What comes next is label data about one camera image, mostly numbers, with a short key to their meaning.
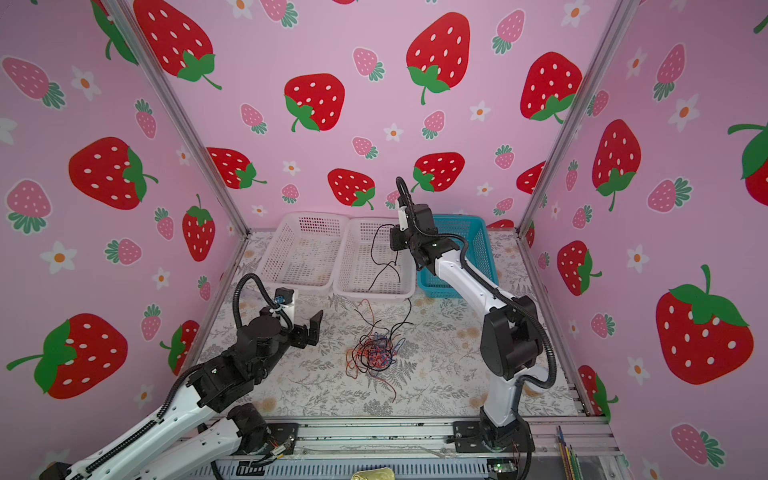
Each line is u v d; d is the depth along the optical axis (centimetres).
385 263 100
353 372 86
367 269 108
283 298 60
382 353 89
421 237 66
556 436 76
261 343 52
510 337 48
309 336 67
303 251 114
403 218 76
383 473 66
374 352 82
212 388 50
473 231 113
